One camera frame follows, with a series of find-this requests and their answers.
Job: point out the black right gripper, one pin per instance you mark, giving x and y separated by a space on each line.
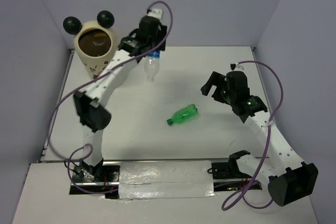
216 79

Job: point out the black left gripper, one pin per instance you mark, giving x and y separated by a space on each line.
161 34

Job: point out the clear bottle with blue label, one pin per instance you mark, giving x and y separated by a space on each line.
152 65

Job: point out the green plastic bottle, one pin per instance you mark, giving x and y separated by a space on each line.
183 115

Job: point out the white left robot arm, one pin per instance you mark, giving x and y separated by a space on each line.
90 102

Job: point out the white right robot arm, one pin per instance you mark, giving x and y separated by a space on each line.
288 178

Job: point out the cream bin with black ears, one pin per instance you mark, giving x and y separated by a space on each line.
96 43

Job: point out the silver tape sheet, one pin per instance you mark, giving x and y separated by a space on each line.
154 180

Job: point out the black metal base rail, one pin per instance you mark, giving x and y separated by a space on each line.
225 178

